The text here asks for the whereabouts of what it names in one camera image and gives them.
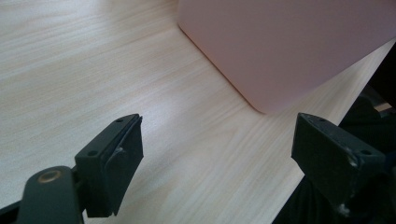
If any pink board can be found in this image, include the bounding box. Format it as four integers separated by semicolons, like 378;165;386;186
177;0;396;115

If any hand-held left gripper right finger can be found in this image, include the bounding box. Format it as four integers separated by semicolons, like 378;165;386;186
290;112;387;210

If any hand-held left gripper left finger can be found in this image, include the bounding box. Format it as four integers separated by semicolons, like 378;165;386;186
74;113;145;218

